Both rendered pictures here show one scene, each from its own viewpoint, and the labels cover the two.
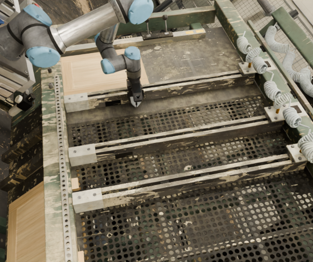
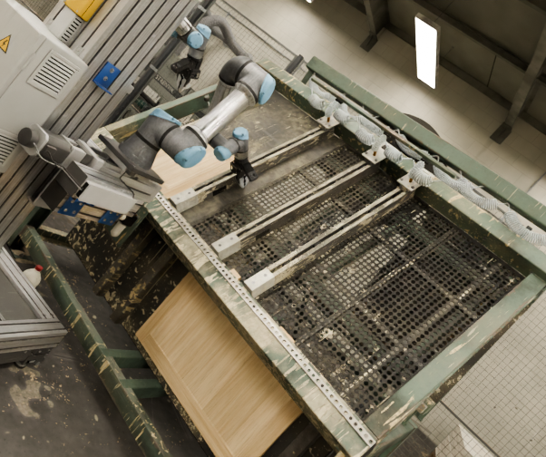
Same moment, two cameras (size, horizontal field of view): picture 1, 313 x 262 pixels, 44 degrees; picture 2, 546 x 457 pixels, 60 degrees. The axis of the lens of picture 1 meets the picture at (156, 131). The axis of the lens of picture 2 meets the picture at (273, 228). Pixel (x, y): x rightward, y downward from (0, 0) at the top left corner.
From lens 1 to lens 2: 0.90 m
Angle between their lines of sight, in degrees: 19
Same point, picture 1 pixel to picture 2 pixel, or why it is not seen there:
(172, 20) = not seen: hidden behind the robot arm
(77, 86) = (170, 184)
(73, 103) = (184, 202)
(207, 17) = not seen: hidden behind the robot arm
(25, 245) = (186, 360)
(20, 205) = (153, 328)
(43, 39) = (190, 140)
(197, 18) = not seen: hidden behind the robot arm
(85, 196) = (258, 279)
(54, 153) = (199, 254)
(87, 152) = (232, 241)
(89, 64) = (167, 160)
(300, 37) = (345, 82)
